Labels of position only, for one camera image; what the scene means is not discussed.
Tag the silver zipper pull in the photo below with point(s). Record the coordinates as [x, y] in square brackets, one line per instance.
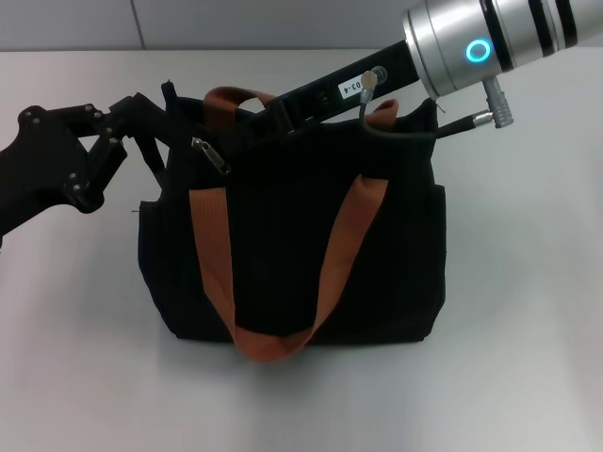
[214, 157]

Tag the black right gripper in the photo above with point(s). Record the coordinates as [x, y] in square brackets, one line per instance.
[311, 101]

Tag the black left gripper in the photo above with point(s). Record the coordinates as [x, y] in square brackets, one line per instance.
[37, 160]

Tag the white and silver right arm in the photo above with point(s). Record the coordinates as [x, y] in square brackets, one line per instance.
[452, 47]

